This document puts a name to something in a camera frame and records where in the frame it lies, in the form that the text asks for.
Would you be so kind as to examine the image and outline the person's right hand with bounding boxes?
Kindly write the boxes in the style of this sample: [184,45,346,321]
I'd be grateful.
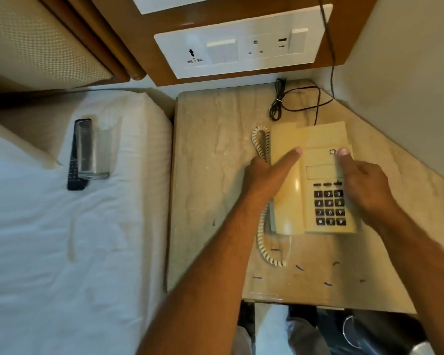
[335,148,397,223]

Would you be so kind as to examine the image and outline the person's left hand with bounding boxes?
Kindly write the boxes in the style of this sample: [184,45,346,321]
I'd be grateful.
[243,146,304,210]

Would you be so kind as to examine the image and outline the beige telephone handset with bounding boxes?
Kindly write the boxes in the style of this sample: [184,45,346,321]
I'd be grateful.
[269,123,306,235]

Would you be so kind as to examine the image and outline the beige telephone base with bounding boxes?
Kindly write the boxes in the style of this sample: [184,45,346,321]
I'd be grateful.
[268,121,360,235]

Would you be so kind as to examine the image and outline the person's left forearm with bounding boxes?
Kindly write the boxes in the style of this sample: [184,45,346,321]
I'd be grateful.
[136,196,282,355]

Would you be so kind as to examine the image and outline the person's right forearm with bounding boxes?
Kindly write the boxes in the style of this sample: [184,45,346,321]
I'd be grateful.
[366,202,444,355]

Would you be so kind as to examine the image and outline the mattress with white sheet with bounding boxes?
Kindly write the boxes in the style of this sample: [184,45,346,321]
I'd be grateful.
[0,89,175,355]

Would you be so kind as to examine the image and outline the black waste bin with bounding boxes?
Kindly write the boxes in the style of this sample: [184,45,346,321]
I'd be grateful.
[342,308,436,355]

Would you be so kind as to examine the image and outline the person's grey trousers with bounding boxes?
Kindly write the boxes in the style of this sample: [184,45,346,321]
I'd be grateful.
[232,303,332,355]

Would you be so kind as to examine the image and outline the clear drinking glass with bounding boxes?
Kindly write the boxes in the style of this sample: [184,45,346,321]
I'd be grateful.
[76,120,112,181]

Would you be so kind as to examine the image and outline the black remote control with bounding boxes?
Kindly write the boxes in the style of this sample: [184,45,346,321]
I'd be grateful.
[67,118,93,191]

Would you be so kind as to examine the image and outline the white duvet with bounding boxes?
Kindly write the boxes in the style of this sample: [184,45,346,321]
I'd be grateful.
[0,114,169,355]

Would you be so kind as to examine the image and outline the beige padded headboard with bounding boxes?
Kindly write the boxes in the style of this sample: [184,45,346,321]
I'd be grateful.
[0,0,114,91]

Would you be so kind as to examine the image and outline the beige coiled telephone cord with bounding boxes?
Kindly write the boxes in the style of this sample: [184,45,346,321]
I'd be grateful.
[251,125,293,268]

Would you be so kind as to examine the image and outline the black cable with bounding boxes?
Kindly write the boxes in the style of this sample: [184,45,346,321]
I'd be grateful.
[268,0,336,127]

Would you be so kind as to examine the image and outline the white switch socket panel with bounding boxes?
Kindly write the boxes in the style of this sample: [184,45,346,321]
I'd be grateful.
[154,4,333,79]

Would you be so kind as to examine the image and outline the brown wooden wall panel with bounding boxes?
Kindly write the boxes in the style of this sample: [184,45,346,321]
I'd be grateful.
[65,0,380,88]

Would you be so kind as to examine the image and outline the brown wooden headboard frame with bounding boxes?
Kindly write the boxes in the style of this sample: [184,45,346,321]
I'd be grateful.
[37,0,147,84]

